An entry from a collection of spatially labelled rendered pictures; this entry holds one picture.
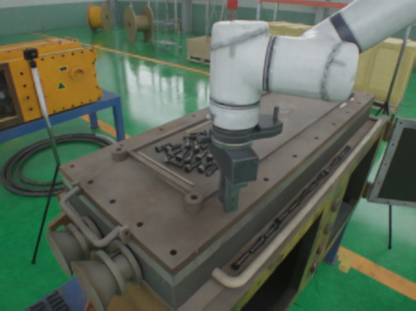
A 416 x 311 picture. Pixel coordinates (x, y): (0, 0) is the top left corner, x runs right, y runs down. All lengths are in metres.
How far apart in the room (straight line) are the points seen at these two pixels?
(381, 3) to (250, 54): 0.24
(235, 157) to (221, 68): 0.14
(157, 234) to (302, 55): 0.40
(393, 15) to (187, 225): 0.52
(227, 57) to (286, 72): 0.09
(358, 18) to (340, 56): 0.14
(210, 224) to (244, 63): 0.32
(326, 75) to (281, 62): 0.06
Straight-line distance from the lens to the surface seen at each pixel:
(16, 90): 3.06
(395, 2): 0.56
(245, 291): 0.66
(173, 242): 0.56
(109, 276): 0.63
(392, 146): 1.81
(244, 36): 0.42
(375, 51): 5.63
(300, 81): 0.42
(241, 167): 0.48
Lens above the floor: 1.78
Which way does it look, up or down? 29 degrees down
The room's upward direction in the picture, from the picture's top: 1 degrees clockwise
